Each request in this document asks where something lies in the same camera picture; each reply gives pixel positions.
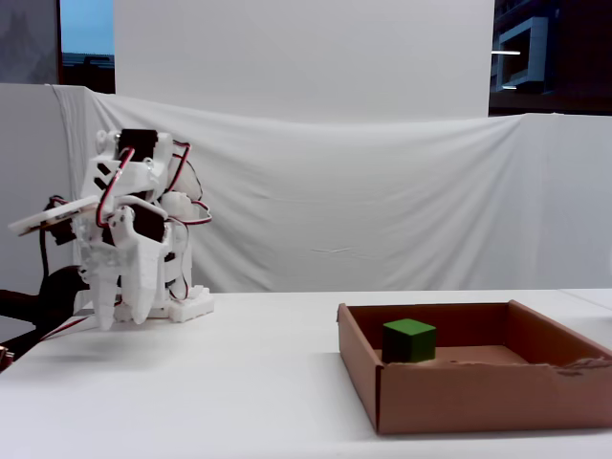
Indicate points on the green cube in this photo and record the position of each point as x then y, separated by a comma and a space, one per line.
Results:
411, 339

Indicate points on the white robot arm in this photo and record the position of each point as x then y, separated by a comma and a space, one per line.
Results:
143, 162

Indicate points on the white backdrop panel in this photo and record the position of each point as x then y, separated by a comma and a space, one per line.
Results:
311, 48

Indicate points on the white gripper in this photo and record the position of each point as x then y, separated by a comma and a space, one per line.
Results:
140, 260

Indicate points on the brown cardboard box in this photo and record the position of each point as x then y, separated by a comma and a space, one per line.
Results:
468, 401

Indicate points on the black table clamp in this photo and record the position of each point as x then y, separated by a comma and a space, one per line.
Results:
52, 291

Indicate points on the white backdrop cloth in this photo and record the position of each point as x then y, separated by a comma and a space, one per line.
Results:
382, 191

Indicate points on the window with blue sky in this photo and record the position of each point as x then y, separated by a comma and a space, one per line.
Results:
86, 28

